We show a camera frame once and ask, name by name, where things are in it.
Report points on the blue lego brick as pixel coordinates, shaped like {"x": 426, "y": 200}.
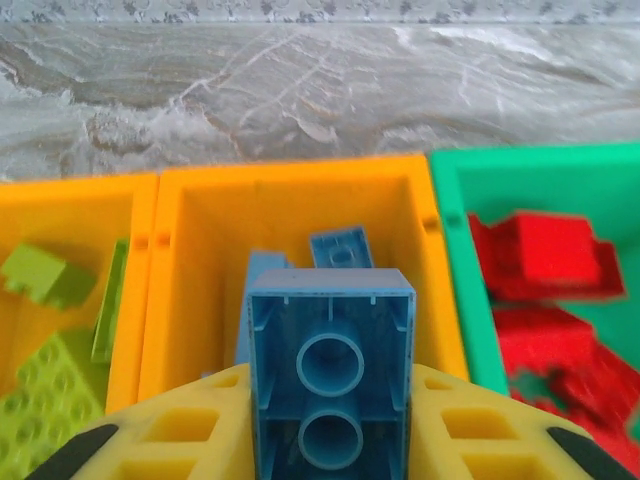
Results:
{"x": 330, "y": 300}
{"x": 342, "y": 247}
{"x": 267, "y": 262}

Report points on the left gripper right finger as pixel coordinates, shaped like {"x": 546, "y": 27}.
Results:
{"x": 490, "y": 435}

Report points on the green plastic bin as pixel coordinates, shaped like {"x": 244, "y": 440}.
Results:
{"x": 500, "y": 185}

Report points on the small lime green lego brick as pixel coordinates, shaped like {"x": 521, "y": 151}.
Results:
{"x": 47, "y": 280}

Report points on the orange plastic bin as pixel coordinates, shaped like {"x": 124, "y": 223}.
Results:
{"x": 300, "y": 200}
{"x": 75, "y": 210}

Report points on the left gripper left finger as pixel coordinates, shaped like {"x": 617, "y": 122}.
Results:
{"x": 165, "y": 430}

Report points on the red lego brick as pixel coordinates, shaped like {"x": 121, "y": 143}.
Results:
{"x": 545, "y": 255}
{"x": 585, "y": 420}
{"x": 550, "y": 340}

